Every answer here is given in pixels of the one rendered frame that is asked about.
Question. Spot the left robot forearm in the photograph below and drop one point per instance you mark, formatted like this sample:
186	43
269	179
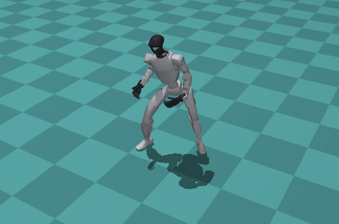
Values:
186	87

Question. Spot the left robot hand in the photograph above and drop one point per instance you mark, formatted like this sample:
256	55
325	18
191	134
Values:
174	101

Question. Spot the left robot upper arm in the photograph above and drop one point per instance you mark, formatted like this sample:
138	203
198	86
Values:
179	60

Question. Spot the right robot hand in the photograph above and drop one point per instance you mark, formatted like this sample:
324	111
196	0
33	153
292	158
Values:
137	89

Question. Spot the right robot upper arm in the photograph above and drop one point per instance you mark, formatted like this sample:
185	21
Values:
147	60

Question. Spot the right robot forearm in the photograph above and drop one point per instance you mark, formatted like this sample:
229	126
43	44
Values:
147	76

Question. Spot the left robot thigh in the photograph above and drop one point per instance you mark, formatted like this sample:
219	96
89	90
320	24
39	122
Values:
191	106

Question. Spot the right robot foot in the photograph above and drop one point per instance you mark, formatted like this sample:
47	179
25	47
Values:
144	144

